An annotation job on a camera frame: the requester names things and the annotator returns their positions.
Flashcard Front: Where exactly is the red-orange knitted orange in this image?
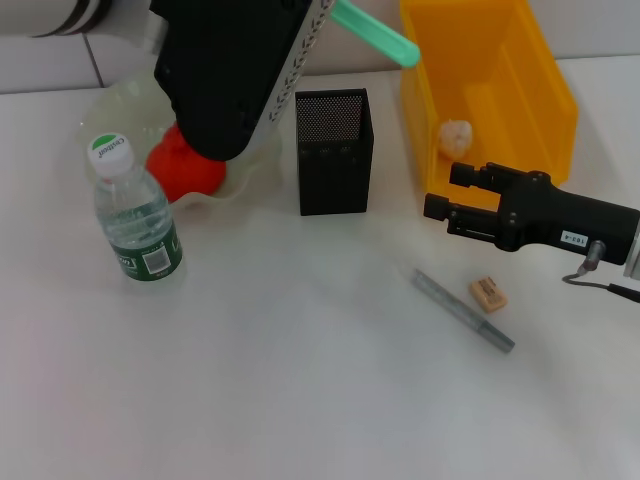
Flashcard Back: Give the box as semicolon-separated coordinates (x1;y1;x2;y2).
145;124;227;204

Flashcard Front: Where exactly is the black mesh pen holder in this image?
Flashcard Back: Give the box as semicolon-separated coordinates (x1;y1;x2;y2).
293;88;375;217

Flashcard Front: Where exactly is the green toothbrush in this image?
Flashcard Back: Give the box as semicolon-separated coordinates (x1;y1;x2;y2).
329;0;420;70

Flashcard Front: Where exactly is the grey pen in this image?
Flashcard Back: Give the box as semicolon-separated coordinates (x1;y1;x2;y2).
410;267;516;355

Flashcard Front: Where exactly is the right wrist connector cable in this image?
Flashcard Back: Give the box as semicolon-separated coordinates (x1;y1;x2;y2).
562;239;640;305

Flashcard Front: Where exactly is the beige eraser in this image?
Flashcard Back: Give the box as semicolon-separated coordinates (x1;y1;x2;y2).
468;277;510;315

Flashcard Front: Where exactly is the white paper ball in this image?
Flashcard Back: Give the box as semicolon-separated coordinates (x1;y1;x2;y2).
438;118;475;160

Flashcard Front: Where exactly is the yellow plastic bin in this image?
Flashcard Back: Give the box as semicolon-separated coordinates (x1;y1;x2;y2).
398;0;580;209

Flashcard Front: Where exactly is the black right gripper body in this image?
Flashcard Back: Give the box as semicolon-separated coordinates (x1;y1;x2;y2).
497;169;640;266

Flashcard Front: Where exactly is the green glass fruit plate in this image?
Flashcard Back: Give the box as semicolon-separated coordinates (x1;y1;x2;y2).
77;72;284;207

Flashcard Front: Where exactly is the clear water bottle green label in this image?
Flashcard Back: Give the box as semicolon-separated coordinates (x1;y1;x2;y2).
87;131;185;285

